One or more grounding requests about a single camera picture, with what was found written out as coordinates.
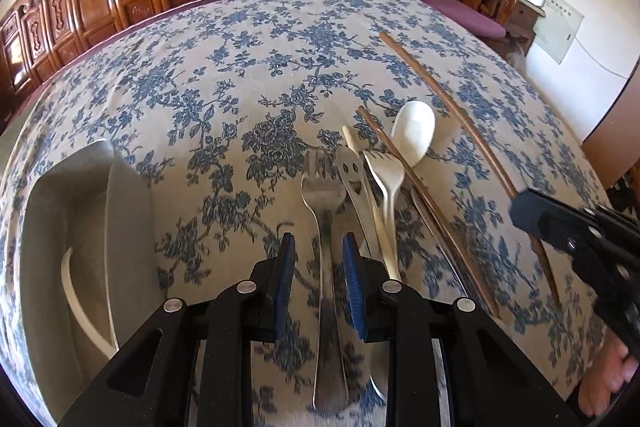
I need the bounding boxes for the wooden side table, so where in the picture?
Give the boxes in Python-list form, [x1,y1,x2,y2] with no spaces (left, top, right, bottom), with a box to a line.
[506,0,546,55]

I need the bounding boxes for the white plastic fork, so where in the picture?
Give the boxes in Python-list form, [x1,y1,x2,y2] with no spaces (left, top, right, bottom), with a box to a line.
[363,150,405,281]

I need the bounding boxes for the silver metal fork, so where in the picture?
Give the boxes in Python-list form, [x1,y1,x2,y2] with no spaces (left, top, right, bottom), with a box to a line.
[300,148,349,415]

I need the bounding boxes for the blue floral tablecloth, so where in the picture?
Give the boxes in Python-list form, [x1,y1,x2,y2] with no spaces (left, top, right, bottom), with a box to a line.
[1,0,605,426]

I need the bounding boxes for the smiley face metal spoon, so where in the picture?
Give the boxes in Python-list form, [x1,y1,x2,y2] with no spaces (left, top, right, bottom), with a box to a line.
[335,146,388,400]

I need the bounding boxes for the person's right hand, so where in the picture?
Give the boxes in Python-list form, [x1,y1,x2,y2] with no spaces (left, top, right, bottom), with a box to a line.
[578,329,639,417]

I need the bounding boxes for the brown wooden chopstick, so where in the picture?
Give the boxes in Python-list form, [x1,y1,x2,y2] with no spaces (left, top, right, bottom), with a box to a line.
[375,32,580,324]
[358,105,499,317]

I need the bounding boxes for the white wall panel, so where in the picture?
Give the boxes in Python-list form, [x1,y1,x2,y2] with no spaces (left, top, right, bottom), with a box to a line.
[534,0,584,64]

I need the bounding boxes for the grey metal tray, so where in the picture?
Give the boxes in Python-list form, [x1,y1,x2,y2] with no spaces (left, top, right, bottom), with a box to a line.
[20,141,163,423]

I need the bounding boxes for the white ceramic soup spoon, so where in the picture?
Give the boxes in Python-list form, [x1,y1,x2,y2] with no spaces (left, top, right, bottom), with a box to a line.
[390,101,435,167]

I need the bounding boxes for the large white rice spoon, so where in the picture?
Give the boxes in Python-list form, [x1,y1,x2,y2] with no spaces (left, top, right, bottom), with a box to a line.
[60,247,120,360]

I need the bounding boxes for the purple bench cushion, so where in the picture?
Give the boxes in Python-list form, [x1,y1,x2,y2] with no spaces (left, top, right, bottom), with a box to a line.
[29,0,312,93]

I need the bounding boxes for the purple armchair cushion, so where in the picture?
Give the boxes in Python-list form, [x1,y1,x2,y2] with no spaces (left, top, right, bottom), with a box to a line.
[420,0,506,39]

